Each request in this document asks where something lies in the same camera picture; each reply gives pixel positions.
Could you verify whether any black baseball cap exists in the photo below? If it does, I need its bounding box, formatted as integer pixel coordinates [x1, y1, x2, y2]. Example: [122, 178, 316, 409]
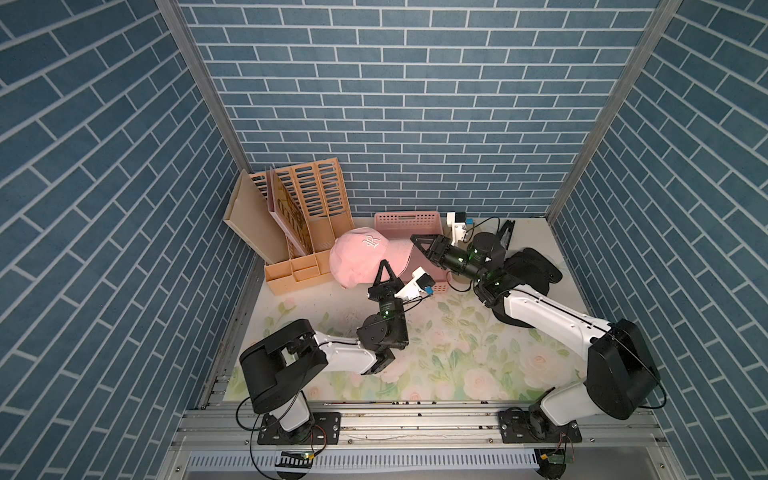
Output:
[487, 247, 563, 295]

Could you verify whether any black stapler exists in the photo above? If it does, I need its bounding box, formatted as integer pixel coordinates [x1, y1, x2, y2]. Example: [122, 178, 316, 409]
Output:
[496, 220, 516, 250]

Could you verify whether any floral table mat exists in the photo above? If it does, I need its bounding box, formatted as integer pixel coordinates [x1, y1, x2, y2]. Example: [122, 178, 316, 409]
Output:
[224, 217, 601, 403]

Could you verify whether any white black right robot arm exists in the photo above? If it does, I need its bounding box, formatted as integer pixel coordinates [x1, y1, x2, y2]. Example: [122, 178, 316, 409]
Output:
[410, 232, 662, 438]

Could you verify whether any aluminium mounting rail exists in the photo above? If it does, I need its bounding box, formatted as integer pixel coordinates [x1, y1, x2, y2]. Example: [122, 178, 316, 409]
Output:
[159, 402, 684, 479]

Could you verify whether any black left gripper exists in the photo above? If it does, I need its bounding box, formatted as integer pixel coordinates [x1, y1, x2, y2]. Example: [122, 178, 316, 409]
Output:
[363, 262, 403, 349]

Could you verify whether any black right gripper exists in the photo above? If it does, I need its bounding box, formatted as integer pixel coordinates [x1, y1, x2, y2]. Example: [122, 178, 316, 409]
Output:
[412, 237, 485, 288]

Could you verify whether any wanted poster book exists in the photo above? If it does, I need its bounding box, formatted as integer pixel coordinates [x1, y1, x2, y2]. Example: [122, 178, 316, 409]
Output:
[266, 169, 314, 256]

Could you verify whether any pink baseball cap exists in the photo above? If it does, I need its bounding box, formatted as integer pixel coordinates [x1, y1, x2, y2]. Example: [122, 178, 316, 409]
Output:
[329, 227, 413, 289]

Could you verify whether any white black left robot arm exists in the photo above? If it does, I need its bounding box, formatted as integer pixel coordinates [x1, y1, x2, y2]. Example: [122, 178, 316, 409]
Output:
[238, 260, 409, 434]

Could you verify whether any beige cardboard folder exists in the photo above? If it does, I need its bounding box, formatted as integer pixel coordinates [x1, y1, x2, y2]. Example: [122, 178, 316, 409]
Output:
[223, 170, 289, 264]

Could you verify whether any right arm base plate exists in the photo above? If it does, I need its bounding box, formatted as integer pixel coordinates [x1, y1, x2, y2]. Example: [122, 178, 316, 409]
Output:
[497, 407, 582, 444]

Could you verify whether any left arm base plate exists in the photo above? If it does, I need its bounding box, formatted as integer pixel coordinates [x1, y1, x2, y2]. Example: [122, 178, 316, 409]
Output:
[255, 412, 341, 446]

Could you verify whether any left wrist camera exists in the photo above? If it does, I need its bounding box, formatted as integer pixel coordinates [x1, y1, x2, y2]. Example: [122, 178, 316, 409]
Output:
[395, 267, 435, 302]

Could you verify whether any pink plastic basket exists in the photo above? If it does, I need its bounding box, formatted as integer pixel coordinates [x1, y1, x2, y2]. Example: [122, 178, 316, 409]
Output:
[374, 211, 449, 294]

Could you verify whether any orange plastic file organizer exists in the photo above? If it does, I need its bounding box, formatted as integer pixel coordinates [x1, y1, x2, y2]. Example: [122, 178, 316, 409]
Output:
[251, 158, 355, 295]

